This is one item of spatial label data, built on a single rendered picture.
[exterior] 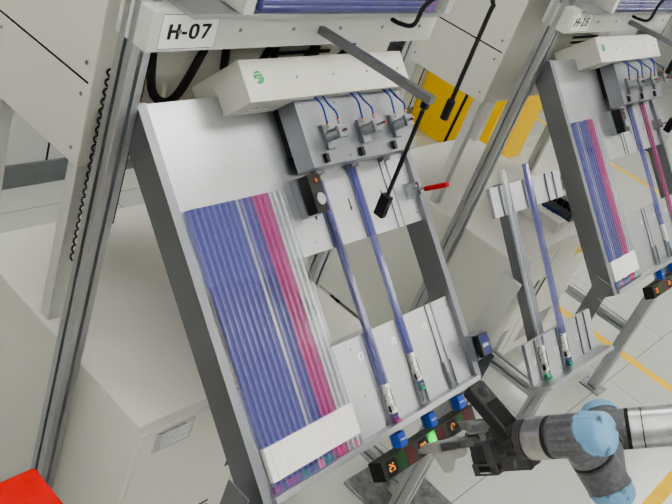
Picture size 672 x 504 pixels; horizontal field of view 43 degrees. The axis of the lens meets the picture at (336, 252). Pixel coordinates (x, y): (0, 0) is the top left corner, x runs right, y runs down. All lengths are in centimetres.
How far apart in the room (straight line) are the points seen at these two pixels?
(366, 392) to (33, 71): 88
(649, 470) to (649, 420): 172
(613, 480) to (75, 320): 101
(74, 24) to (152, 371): 70
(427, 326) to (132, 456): 67
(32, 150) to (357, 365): 203
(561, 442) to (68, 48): 109
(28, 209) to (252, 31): 197
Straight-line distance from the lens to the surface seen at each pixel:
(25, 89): 176
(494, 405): 159
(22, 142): 338
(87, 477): 192
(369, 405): 170
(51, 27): 166
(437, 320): 191
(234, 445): 149
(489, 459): 160
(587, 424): 148
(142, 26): 138
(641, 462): 337
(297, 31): 160
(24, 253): 206
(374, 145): 178
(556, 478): 306
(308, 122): 166
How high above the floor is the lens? 182
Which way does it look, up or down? 30 degrees down
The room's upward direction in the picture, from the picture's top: 22 degrees clockwise
